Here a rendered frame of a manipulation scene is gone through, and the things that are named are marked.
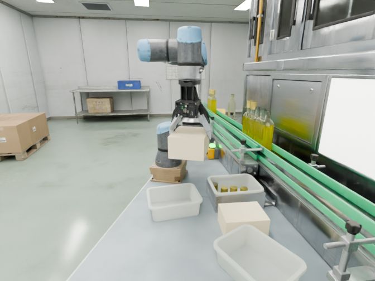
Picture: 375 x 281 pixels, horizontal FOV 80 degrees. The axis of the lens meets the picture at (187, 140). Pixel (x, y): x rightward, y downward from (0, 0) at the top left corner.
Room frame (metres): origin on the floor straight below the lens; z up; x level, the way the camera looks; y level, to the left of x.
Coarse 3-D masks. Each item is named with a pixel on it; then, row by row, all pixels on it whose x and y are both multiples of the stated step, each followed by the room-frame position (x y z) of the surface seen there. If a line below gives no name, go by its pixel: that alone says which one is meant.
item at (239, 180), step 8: (216, 176) 0.99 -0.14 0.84; (224, 176) 1.00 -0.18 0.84; (232, 176) 1.00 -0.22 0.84; (240, 176) 1.01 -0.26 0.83; (248, 176) 1.01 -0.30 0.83; (224, 184) 0.99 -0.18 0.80; (232, 184) 1.00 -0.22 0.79; (240, 184) 1.00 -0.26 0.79; (248, 184) 1.00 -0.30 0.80; (256, 184) 0.92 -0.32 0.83; (216, 192) 0.84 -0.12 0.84; (224, 192) 0.84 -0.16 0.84; (232, 192) 0.84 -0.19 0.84; (240, 192) 0.84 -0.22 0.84; (248, 192) 0.84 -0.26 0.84; (256, 192) 0.85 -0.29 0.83
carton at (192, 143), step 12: (180, 132) 0.76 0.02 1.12; (192, 132) 0.76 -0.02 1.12; (204, 132) 0.76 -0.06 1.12; (168, 144) 0.70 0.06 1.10; (180, 144) 0.69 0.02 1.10; (192, 144) 0.69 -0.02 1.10; (204, 144) 0.69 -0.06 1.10; (168, 156) 0.70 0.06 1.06; (180, 156) 0.69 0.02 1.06; (192, 156) 0.69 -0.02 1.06; (204, 156) 0.70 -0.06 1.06
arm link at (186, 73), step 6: (180, 66) 0.72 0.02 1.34; (186, 66) 0.71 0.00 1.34; (192, 66) 0.71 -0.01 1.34; (198, 66) 0.72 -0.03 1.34; (180, 72) 0.72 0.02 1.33; (186, 72) 0.71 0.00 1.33; (192, 72) 0.71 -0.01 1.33; (198, 72) 0.72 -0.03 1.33; (180, 78) 0.72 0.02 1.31; (186, 78) 0.71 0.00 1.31; (192, 78) 0.71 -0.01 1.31; (198, 78) 0.72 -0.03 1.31
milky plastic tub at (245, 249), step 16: (224, 240) 0.59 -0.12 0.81; (240, 240) 0.63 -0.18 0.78; (256, 240) 0.62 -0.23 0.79; (272, 240) 0.58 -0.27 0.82; (224, 256) 0.51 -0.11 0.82; (240, 256) 0.59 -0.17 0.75; (256, 256) 0.59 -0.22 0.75; (272, 256) 0.56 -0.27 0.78; (288, 256) 0.53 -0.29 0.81; (240, 272) 0.47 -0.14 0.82; (256, 272) 0.53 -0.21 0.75; (272, 272) 0.53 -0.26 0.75; (288, 272) 0.52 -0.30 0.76; (304, 272) 0.47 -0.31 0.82
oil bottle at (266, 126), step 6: (264, 120) 1.13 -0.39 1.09; (270, 120) 1.12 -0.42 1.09; (264, 126) 1.11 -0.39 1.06; (270, 126) 1.11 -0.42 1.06; (264, 132) 1.11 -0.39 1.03; (270, 132) 1.11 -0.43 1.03; (258, 138) 1.15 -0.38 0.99; (264, 138) 1.11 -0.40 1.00; (270, 138) 1.11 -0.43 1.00; (264, 144) 1.11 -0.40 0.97; (270, 144) 1.11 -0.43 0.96; (270, 150) 1.11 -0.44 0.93
